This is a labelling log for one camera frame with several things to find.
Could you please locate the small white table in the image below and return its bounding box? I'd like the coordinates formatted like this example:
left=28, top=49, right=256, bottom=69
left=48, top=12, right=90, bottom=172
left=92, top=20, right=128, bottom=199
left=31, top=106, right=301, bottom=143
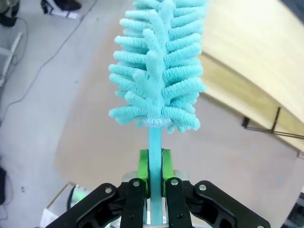
left=0, top=30, right=24, bottom=87

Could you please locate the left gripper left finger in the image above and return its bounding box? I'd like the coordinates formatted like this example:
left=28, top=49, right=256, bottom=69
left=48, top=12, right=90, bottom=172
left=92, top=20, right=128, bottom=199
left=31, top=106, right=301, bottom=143
left=46, top=149, right=151, bottom=228

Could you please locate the black shoe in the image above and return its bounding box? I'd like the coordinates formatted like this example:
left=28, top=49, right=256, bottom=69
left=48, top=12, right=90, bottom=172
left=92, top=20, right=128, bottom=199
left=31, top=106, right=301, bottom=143
left=39, top=0, right=82, bottom=12

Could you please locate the brown cardboard box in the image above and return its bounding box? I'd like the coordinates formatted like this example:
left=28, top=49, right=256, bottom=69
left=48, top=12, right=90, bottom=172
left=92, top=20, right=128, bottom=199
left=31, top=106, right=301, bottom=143
left=39, top=182, right=77, bottom=228

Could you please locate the wooden shelf rack black frame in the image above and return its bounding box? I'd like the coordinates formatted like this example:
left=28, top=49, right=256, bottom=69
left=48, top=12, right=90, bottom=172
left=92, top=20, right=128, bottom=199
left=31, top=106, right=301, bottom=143
left=199, top=0, right=304, bottom=159

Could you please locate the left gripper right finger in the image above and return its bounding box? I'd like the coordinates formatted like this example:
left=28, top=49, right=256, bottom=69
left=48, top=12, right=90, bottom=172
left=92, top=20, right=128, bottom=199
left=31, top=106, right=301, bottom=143
left=161, top=148, right=272, bottom=228

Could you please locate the black floor cable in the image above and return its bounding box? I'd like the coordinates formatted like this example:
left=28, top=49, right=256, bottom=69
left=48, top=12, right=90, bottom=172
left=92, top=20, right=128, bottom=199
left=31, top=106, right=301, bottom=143
left=0, top=0, right=98, bottom=127

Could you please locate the teal chenille duster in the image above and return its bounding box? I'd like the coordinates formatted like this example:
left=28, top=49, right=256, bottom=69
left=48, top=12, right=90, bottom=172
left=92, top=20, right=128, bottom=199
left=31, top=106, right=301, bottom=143
left=108, top=0, right=210, bottom=226

